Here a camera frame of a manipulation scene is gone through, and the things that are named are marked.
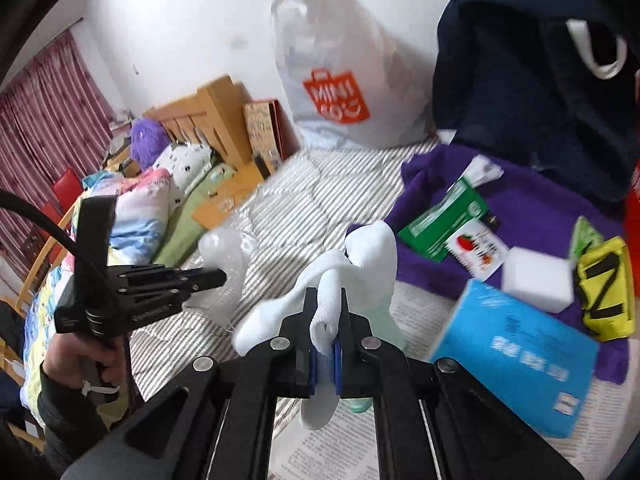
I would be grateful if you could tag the striped bed quilt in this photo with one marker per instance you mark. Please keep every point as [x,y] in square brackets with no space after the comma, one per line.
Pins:
[310,190]

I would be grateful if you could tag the white shopping bag orange logo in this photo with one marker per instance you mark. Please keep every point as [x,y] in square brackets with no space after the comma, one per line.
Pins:
[340,35]

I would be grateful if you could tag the white foam block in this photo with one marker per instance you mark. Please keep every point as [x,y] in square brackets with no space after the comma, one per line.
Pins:
[537,280]

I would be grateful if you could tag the small white packet red print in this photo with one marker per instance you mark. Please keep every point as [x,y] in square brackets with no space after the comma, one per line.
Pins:
[475,252]

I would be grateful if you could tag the red chair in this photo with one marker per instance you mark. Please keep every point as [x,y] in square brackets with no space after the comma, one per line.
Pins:
[67,187]

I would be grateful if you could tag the blue tissue pack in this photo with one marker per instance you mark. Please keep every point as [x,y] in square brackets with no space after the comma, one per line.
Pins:
[515,350]

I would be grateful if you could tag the navy tote bag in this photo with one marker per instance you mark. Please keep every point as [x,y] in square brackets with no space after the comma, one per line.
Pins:
[510,85]

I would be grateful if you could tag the small green tissue pack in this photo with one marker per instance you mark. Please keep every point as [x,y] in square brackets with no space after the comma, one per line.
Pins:
[585,237]

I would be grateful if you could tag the person's left forearm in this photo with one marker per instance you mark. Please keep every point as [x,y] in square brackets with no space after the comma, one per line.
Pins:
[60,425]

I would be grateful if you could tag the newspaper sheet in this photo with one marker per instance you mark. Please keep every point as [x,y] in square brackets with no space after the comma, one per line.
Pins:
[325,450]

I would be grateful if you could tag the flat brown cardboard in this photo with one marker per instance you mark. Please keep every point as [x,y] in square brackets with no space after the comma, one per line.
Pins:
[220,210]

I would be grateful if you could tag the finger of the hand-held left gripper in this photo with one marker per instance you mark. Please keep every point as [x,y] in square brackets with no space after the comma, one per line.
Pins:
[205,278]

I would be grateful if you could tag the yellow black pouch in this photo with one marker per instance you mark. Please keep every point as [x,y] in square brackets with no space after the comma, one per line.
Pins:
[607,290]

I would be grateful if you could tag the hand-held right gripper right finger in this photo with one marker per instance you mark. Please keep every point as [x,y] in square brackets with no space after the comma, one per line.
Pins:
[339,365]

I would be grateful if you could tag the clear plastic bag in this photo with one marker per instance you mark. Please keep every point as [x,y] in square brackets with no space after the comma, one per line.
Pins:
[225,255]

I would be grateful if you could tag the small black device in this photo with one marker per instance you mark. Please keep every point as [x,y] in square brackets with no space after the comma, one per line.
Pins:
[261,165]

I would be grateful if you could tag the white dotted pillow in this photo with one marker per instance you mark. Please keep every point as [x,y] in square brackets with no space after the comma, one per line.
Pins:
[177,165]

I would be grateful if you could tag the purple towel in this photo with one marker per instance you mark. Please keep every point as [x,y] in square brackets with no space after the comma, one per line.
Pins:
[540,200]

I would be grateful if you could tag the light green blanket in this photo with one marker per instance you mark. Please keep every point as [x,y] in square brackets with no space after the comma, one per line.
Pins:
[185,225]

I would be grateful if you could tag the person's left hand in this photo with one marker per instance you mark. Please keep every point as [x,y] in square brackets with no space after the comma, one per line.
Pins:
[75,360]

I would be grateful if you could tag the green wet wipes packet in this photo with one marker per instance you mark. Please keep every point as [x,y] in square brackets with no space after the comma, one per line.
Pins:
[435,225]

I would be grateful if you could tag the purple plush toy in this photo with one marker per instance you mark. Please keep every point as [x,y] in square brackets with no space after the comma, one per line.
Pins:
[147,140]

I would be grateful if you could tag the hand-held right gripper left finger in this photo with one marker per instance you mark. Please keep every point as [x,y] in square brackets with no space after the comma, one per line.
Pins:
[312,365]

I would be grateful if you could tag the red striped curtain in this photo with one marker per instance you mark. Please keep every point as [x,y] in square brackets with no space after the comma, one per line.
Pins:
[40,110]

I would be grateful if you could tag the colourful printed quilt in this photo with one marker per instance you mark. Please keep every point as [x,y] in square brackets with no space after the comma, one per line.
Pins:
[140,210]

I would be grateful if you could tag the wooden headboard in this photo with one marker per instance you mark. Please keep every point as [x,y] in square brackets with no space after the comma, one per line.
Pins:
[215,110]

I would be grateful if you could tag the white sock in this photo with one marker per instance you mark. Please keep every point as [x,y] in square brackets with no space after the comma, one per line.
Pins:
[372,250]
[325,280]

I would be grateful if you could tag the red-edged picture book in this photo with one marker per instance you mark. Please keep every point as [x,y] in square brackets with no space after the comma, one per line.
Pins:
[262,130]

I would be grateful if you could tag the red shopping bag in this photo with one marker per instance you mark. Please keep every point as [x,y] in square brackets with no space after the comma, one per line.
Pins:
[634,200]

